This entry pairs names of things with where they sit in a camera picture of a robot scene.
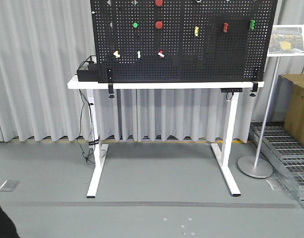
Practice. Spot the red round button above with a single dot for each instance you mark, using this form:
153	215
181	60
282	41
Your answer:
158	3
159	25

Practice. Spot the framed picture sign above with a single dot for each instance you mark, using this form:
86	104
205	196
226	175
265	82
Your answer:
286	41

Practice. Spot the upper red round button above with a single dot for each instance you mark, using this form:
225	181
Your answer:
158	3

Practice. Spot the brown cardboard box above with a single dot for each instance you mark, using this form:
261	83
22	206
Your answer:
294	120

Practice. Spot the black power supply box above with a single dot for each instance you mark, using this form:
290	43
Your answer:
88	70

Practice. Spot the right black table clamp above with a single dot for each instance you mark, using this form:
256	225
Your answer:
254	81

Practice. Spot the black perforated pegboard panel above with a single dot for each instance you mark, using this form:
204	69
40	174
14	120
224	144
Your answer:
213	56

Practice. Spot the silver sign stand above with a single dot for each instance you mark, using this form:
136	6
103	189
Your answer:
254	166

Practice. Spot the left black table clamp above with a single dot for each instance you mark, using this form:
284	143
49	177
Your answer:
110	83

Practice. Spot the yellow toggle switch left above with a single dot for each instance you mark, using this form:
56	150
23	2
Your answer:
116	54

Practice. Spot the desk height control panel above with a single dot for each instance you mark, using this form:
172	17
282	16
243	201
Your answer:
231	90

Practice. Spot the black table clamp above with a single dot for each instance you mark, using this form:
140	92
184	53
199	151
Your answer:
110	83
254	81

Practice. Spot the red lever switch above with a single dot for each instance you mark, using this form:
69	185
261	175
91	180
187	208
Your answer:
225	27

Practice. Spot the green lever switch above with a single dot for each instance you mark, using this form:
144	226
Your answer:
252	24

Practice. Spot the grey pleated curtain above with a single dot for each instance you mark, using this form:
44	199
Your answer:
42	43

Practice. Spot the red toggle switch left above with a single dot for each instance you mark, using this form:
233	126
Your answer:
161	54

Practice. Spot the lower red round button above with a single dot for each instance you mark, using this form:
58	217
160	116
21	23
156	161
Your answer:
159	25

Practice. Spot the yellow lever switch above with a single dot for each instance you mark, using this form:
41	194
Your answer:
196	31

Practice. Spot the metal grating platform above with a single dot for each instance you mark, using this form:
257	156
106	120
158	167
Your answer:
286	155

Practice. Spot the silver floor outlet plate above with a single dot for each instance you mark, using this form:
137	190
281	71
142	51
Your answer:
9	185

